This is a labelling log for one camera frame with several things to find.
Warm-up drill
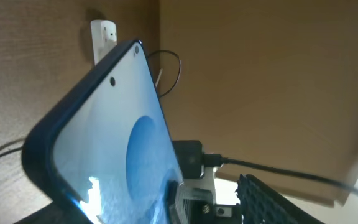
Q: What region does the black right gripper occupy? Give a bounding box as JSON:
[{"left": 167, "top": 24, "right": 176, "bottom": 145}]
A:
[{"left": 178, "top": 174, "right": 322, "bottom": 224}]

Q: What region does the blue Galaxy smartphone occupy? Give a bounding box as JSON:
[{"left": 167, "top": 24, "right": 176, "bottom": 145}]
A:
[{"left": 22, "top": 40, "right": 182, "bottom": 223}]

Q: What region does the white power strip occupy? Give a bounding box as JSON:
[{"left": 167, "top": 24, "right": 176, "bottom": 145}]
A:
[{"left": 90, "top": 20, "right": 117, "bottom": 65}]

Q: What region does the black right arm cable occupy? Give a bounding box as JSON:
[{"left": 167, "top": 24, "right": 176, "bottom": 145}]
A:
[{"left": 202, "top": 152, "right": 358, "bottom": 208}]

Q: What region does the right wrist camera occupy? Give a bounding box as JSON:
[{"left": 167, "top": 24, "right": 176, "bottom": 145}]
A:
[{"left": 172, "top": 140, "right": 216, "bottom": 203}]

